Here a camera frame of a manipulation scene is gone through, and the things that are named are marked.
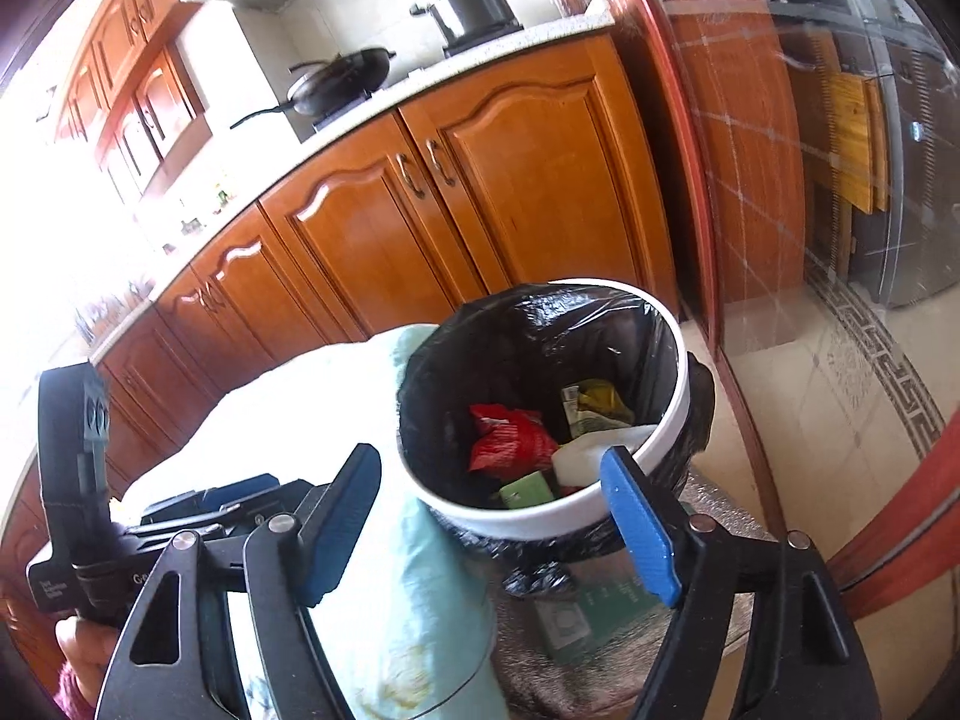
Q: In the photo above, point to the wooden cabinet door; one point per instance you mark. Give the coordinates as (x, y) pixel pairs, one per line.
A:
(375, 240)
(157, 390)
(255, 315)
(540, 165)

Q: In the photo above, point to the glass sliding door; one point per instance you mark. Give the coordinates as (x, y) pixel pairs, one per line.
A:
(825, 315)

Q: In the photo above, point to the white foam block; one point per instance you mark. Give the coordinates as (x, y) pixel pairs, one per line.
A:
(592, 457)

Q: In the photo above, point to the person's left hand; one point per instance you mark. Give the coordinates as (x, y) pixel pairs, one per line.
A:
(90, 652)

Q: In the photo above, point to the black induction cooker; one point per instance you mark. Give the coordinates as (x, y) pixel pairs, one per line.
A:
(487, 37)

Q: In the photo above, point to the green booklet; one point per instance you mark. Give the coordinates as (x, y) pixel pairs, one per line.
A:
(600, 607)

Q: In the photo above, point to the wooden upper cabinets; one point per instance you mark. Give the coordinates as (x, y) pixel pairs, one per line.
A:
(150, 90)

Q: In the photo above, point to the wooden folding table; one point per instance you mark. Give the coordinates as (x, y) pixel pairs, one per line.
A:
(855, 142)

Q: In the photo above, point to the dark grey refrigerator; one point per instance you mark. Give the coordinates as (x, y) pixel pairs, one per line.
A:
(915, 202)

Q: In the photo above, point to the yellow green wrapper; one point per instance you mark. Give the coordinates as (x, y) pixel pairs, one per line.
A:
(600, 397)

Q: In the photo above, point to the white round trash bin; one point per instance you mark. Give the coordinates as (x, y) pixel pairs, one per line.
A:
(525, 521)

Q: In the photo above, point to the person's left forearm pink sleeve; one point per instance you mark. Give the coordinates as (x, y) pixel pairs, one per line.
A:
(71, 694)

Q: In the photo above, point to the small green box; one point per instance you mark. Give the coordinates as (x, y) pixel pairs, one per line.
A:
(529, 491)

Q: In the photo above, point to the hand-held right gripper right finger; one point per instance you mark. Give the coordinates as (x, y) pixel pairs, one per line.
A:
(637, 525)

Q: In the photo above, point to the black cooking pot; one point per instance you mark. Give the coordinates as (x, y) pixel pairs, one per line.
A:
(472, 7)

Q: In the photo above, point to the red wooden frame bar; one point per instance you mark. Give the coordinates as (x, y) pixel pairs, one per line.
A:
(907, 495)

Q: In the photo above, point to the light blue floral tablecloth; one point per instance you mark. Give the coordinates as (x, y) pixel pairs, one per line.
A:
(420, 600)

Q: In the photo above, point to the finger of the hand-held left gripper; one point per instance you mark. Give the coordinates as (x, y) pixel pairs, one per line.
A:
(225, 502)

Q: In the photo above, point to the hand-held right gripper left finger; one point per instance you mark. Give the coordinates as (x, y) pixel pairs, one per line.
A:
(337, 525)

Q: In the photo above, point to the black wok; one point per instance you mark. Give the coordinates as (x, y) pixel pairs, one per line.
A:
(337, 79)

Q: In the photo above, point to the red snack packet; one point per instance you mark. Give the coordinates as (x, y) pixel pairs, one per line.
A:
(517, 442)

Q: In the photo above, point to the white bin black liner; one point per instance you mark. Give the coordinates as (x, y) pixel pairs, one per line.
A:
(525, 330)

